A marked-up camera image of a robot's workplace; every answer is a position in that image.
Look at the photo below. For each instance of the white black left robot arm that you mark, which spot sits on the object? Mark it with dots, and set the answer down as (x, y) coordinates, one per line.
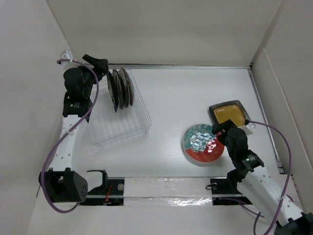
(58, 178)

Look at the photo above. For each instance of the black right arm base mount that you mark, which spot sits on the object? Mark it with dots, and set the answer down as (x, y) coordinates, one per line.
(224, 193)

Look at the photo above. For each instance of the square yellow plate dark rim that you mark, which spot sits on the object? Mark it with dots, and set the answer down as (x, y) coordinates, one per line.
(233, 110)

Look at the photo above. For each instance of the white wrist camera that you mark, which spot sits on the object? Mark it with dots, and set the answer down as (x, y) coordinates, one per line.
(248, 127)
(66, 57)

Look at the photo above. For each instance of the cream round plate tree design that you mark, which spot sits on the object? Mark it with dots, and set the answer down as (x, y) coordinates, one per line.
(125, 88)

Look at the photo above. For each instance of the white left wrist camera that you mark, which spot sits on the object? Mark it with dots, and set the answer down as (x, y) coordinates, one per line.
(66, 57)

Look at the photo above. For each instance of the black square floral plate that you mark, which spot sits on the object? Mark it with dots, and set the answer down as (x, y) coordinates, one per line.
(112, 90)

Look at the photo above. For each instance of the round plate black checkered rim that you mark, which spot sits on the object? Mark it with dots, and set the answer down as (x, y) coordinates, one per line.
(120, 88)

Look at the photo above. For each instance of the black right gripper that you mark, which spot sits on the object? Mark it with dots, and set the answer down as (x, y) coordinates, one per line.
(225, 125)

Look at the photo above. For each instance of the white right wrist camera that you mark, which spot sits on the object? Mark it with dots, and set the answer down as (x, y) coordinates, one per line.
(248, 127)

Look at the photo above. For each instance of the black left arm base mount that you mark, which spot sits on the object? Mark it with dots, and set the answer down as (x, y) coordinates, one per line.
(111, 195)

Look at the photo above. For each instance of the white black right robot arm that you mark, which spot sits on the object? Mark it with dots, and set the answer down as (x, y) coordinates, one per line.
(251, 178)

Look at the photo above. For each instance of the clear plastic dish rack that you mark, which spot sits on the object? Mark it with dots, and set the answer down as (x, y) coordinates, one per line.
(108, 127)

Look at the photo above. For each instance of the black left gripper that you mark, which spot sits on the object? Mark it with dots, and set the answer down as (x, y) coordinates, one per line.
(100, 67)

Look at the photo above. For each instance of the red teal round plate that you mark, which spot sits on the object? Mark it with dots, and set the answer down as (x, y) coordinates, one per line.
(200, 145)

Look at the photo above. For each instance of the aluminium frame rail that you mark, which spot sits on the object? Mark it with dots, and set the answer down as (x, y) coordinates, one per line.
(163, 67)

